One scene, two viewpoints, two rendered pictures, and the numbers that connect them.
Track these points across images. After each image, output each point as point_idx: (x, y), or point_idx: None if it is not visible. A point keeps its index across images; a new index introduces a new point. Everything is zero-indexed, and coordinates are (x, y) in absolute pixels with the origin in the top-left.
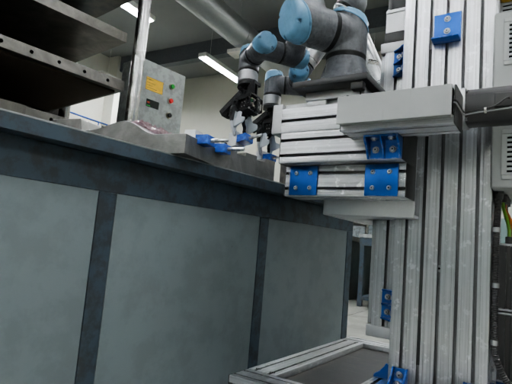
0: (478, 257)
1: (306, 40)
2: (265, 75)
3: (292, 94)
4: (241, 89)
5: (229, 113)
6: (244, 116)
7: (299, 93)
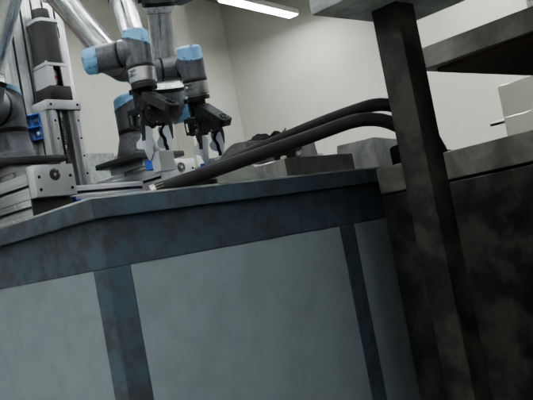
0: None
1: (174, 124)
2: (147, 32)
3: (111, 69)
4: (205, 101)
5: (224, 134)
6: (209, 144)
7: (175, 155)
